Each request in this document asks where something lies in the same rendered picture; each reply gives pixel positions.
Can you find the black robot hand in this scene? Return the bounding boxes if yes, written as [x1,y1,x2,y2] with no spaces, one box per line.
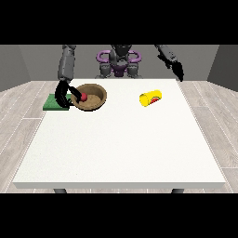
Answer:
[54,79,84,109]
[166,59,185,83]

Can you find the brown wooden bowl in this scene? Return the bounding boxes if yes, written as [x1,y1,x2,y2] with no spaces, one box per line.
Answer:
[70,83,108,112]

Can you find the green square pad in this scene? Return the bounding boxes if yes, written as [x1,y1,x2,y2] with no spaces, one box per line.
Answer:
[42,93,73,112]

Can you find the grey robot trunk purple rings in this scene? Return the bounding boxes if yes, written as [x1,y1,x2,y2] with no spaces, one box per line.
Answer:
[95,45,144,80]

